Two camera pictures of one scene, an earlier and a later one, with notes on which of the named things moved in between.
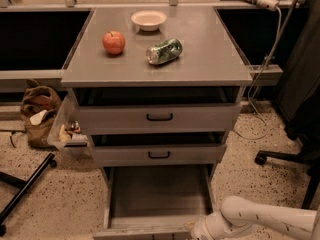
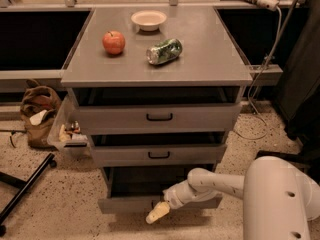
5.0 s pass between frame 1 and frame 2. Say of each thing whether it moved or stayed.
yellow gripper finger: moved
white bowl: stayed
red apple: stayed
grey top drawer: stayed
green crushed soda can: stayed
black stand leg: stayed
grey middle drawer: stayed
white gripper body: moved
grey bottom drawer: moved
